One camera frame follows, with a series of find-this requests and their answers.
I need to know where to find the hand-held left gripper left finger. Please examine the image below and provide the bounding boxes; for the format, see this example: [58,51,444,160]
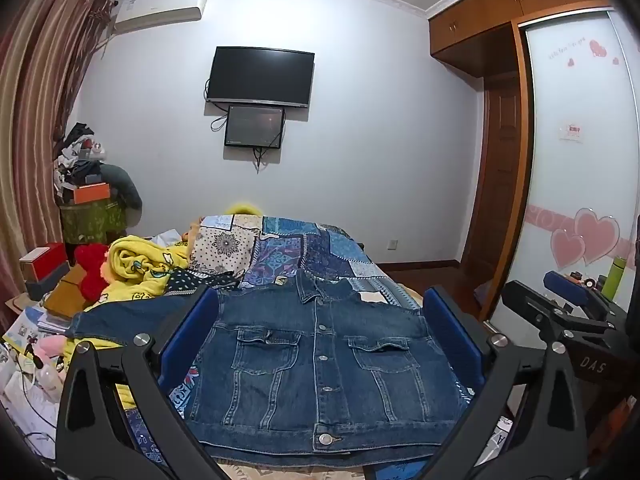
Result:
[55,286,231,480]

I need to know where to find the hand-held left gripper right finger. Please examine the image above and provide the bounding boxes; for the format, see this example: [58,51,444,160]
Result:
[367,286,587,480]

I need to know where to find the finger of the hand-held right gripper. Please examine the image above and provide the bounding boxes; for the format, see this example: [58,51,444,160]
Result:
[501,280,622,345]
[544,271,629,329]

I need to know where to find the blue denim jacket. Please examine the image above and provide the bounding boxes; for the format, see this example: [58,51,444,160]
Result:
[67,272,473,466]

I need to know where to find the green bottle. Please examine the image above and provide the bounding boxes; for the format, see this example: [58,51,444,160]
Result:
[601,258,626,302]

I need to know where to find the dark blue patterned cloth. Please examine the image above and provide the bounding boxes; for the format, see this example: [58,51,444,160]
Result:
[165,269,242,302]

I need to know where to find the yellow cartoon blanket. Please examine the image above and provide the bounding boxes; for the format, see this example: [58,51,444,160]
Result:
[75,234,211,411]

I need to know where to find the white heart-print sliding door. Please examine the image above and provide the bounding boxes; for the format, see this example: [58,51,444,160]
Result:
[487,7,640,333]

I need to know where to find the red plush toy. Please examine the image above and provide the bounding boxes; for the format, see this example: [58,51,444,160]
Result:
[75,244,117,302]

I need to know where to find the white printed paper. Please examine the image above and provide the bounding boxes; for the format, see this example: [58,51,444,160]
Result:
[479,414,517,467]

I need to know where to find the blue patchwork quilt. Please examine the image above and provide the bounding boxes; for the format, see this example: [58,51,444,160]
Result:
[170,214,476,423]

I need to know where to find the blue patterned bed sheet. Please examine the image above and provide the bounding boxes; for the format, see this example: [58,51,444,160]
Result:
[117,280,506,480]

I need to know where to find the brown cardboard box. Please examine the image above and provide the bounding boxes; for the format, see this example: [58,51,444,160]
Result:
[42,265,89,319]

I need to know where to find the pink plush toy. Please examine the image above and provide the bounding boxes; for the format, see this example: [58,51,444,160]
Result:
[32,335,76,377]

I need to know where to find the green cloth-covered stand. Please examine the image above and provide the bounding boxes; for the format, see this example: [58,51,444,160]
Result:
[60,199,129,247]

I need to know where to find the red and white box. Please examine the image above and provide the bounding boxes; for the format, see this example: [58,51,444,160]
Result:
[19,242,69,282]

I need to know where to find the stack of papers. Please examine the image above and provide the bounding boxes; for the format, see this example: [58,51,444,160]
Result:
[0,296,76,357]

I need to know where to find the orange box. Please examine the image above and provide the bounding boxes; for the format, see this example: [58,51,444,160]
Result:
[72,182,112,206]

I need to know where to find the pile of clutter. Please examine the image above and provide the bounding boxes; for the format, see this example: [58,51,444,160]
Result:
[52,122,109,197]

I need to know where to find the brown striped curtain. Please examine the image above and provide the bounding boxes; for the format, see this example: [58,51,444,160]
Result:
[0,0,119,313]

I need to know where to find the wooden wardrobe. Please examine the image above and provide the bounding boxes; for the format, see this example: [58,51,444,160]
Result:
[427,0,615,311]

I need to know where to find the white air conditioner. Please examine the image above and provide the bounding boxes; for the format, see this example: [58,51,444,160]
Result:
[113,0,209,37]

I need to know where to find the black monitor cable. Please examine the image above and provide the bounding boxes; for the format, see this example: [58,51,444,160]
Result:
[251,146,281,175]

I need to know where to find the small black wall monitor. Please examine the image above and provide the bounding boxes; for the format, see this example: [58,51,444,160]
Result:
[223,104,286,150]

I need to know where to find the black wall television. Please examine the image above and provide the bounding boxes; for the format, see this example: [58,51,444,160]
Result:
[206,46,316,110]

